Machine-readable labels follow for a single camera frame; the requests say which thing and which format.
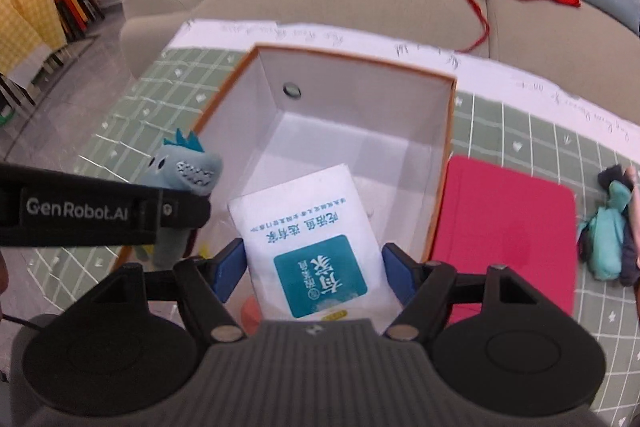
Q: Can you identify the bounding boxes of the red lid clear container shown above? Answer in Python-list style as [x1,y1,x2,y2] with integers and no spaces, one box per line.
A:
[431,156,578,314]

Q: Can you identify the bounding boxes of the green grid tablecloth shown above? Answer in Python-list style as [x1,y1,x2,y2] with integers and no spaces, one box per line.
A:
[29,20,639,426]

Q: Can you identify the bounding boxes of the grey shark plush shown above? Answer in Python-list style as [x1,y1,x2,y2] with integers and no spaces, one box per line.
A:
[134,129,224,270]

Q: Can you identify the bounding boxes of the dark navy sock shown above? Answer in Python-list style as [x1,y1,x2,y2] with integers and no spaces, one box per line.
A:
[598,165,639,287]

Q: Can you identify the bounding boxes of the yellow sticker bag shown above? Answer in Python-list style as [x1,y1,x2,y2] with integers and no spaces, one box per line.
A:
[198,243,214,259]

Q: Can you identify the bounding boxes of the yellow checked table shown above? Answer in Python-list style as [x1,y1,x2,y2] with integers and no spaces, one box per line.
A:
[1,0,67,88]

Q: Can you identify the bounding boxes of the orange cardboard box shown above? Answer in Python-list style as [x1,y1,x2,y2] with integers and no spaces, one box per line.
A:
[119,43,459,338]

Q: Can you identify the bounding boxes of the red stools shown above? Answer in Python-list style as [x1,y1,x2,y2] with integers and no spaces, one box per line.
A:
[54,0,105,41]

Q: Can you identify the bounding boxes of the pink sock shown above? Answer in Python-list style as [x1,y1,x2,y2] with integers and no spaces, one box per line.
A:
[625,166,640,242]

